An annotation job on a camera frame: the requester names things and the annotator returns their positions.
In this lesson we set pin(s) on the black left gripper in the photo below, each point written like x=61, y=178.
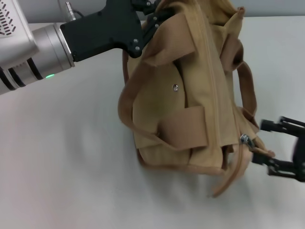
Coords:
x=102, y=31

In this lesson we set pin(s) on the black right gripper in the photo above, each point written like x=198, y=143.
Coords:
x=299, y=151

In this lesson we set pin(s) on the khaki canvas food bag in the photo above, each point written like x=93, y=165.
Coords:
x=190, y=100

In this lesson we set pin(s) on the silver metal zipper pull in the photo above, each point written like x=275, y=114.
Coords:
x=247, y=140

